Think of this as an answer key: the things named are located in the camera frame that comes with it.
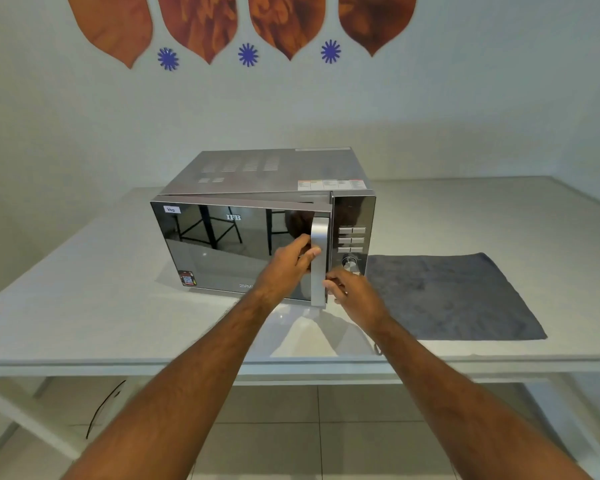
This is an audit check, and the person's left hand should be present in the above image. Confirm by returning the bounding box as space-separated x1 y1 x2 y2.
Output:
252 234 323 309

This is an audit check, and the person's right hand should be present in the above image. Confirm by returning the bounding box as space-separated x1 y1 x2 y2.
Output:
322 268 394 336

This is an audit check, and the silver microwave oven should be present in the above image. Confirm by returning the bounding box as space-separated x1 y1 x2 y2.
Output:
150 147 377 308

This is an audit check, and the person's right forearm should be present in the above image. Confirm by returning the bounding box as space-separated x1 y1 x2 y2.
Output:
365 315 595 480

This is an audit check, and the person's left forearm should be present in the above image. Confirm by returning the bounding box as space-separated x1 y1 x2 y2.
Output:
61 290 273 480

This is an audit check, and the white warning label strip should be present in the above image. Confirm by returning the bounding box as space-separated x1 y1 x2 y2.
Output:
297 180 368 192

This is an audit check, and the grey cloth mat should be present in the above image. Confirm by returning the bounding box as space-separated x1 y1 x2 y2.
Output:
366 253 548 341

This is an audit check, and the white table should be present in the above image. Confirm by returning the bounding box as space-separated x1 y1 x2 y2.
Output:
0 176 600 463

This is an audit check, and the thin black cable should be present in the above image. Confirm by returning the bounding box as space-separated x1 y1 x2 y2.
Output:
85 380 127 440

